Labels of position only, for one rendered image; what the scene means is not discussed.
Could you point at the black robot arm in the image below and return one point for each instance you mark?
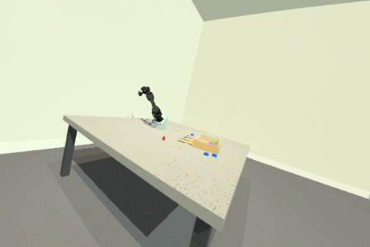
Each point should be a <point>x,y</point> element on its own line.
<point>155,109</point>

